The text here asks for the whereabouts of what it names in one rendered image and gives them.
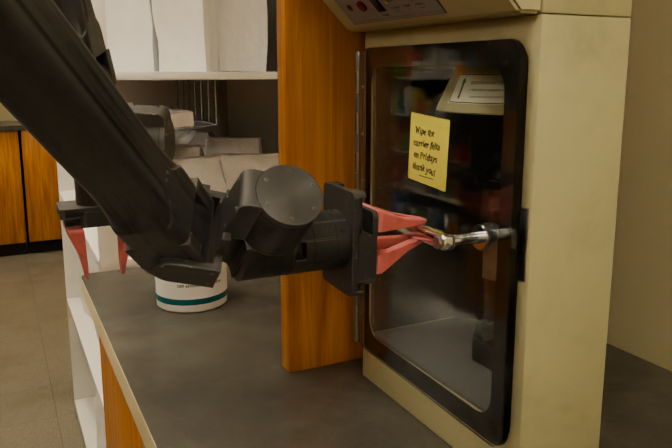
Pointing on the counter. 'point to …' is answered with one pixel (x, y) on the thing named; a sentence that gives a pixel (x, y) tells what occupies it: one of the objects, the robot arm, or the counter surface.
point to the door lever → (447, 237)
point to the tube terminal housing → (554, 196)
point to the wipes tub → (191, 295)
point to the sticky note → (428, 150)
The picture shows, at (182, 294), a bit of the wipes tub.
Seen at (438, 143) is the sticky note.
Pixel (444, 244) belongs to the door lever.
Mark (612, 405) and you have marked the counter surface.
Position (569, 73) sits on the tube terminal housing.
